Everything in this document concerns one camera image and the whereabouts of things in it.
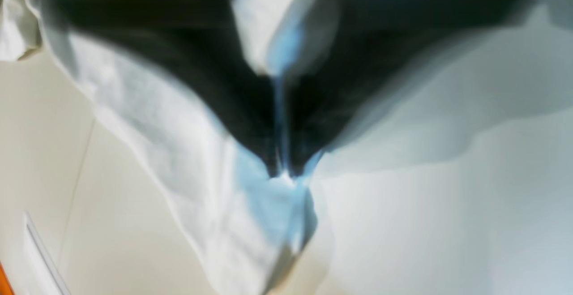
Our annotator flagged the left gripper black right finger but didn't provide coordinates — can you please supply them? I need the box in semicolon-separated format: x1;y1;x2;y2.
288;0;533;176

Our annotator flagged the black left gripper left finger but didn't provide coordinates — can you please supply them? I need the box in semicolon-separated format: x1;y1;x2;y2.
45;0;279;177

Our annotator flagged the white t-shirt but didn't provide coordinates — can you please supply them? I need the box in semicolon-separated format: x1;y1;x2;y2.
0;0;573;295

